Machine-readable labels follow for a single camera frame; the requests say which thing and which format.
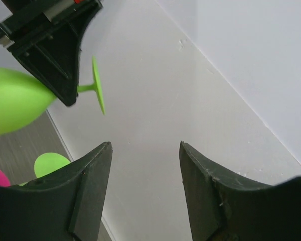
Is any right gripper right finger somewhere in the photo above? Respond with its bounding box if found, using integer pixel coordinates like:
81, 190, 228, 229
179, 142, 301, 240

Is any green wine glass back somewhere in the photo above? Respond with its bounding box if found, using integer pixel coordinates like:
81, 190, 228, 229
34, 153, 71, 179

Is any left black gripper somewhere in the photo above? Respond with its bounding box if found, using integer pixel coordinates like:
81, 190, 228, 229
0, 1, 102, 106

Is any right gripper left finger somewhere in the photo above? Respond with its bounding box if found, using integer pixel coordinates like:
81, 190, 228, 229
0, 142, 112, 241

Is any green wine glass front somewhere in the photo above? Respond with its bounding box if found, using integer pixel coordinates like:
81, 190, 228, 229
0, 55, 106, 138

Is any green wine glass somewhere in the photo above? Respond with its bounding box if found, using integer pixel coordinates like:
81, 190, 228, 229
0, 55, 106, 138
34, 153, 71, 179

